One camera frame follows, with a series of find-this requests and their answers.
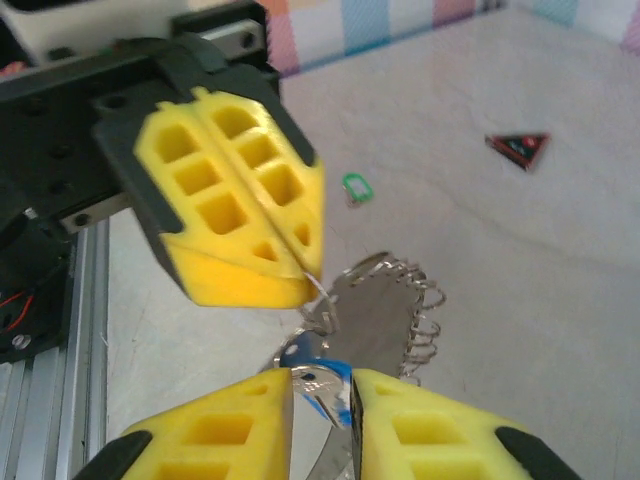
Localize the green plastic key tag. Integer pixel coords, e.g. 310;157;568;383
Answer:
341;172;376;209

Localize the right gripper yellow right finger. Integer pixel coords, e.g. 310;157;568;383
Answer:
349;368;586;480

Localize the red black triangle piece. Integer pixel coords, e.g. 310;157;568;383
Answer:
483;131;551;173

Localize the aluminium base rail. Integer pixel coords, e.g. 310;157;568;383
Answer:
0;219;111;480

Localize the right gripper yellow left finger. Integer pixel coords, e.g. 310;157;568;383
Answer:
74;368;292;480

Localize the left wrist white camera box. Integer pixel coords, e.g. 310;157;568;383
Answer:
0;0;174;66

